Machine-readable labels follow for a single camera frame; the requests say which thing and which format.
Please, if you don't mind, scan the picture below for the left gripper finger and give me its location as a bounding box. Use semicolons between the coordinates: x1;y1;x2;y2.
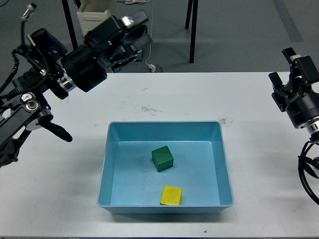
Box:
120;10;149;31
109;34;152;73

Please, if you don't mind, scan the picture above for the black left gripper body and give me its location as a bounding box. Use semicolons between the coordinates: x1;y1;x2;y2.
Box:
61;16;124;92

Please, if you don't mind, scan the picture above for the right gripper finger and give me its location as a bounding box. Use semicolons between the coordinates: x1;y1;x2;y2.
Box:
268;72;293;112
282;47;319;94

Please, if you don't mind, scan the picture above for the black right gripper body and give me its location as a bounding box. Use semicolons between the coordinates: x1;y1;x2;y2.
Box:
286;89;319;128

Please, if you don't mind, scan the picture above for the green block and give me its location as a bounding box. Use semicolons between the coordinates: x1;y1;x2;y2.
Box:
152;145;174;172

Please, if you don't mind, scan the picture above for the yellow block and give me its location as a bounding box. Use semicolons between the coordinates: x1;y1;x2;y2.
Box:
160;185;182;206

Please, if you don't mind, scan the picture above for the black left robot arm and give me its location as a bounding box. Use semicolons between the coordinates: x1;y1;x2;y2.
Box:
0;10;152;166

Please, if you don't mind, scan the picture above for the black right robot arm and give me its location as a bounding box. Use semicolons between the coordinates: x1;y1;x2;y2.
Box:
268;47;319;204

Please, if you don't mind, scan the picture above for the blue plastic box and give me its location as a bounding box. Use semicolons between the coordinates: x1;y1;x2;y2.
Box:
97;121;234;214

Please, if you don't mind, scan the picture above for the white power adapter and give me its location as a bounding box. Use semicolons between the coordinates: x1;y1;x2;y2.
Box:
148;64;156;73

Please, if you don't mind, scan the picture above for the cream plastic container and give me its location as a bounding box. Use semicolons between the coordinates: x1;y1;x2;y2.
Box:
77;0;117;36

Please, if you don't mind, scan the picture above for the black table leg left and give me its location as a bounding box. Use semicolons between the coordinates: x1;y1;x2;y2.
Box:
61;0;78;49

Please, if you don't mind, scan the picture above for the black table leg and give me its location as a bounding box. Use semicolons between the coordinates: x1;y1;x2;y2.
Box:
185;0;193;29
189;0;198;64
61;0;78;49

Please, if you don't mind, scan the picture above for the black table leg far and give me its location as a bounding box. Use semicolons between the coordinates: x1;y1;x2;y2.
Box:
185;0;193;29

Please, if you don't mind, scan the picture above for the black table leg right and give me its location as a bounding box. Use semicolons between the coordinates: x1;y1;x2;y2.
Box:
189;0;198;64

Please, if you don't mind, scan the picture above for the white cable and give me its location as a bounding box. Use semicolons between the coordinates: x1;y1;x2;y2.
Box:
145;0;154;66

